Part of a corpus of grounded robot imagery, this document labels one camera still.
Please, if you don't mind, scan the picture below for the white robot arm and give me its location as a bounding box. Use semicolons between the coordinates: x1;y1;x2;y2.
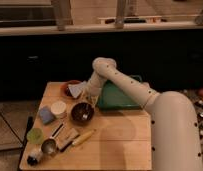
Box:
86;57;203;171

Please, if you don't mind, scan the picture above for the purple bowl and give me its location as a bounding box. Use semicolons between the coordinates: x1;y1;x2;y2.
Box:
71;102;94;125

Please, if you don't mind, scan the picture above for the orange bowl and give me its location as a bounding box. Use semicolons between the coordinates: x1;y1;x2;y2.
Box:
60;80;79;97

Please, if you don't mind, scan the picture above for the green plastic tray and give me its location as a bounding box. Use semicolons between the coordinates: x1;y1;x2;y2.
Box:
97;80;140;110

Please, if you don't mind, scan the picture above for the white cloth napkin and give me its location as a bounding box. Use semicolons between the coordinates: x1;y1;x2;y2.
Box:
68;81;87;98

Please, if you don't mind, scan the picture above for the cream round container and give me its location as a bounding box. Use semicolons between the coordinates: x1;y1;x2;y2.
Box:
50;101;66;118

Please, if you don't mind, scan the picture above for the wooden cutting board table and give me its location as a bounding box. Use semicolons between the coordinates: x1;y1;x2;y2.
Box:
18;81;153;171

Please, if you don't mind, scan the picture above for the wooden block brush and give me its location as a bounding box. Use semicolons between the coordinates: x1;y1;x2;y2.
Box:
58;128;79;151

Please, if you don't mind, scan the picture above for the metal measuring cup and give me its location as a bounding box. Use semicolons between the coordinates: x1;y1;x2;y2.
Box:
41;123;64;155

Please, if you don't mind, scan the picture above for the green plastic cup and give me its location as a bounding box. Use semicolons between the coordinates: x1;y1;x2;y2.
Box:
27;128;43;144

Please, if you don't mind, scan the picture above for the yellow handled knife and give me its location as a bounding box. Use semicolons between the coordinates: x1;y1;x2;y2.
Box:
61;129;95;152

